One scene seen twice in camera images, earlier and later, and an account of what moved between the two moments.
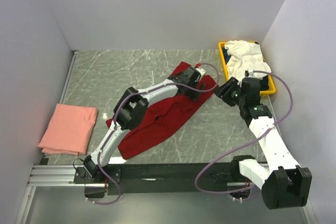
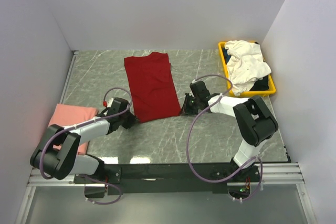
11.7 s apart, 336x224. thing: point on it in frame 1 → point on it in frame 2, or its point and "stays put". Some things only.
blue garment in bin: x=226 y=56 stays put
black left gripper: x=191 y=95 → x=131 y=122
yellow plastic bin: x=271 y=88 stays put
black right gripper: x=231 y=85 → x=186 y=109
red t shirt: x=165 y=119 → x=154 y=91
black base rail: x=157 y=178 stays put
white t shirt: x=245 y=56 stays put
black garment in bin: x=264 y=83 stays put
